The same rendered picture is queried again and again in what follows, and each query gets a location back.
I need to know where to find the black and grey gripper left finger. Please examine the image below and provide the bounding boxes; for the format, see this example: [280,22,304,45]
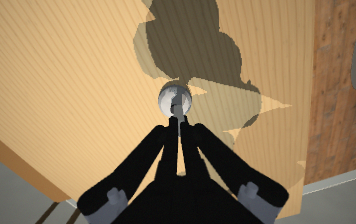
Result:
[77,105,179,224]

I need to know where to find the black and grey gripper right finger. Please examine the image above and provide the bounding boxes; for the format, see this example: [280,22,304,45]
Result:
[178,105,289,224]

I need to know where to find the grey dome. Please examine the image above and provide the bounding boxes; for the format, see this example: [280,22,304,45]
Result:
[158,84,192,118]

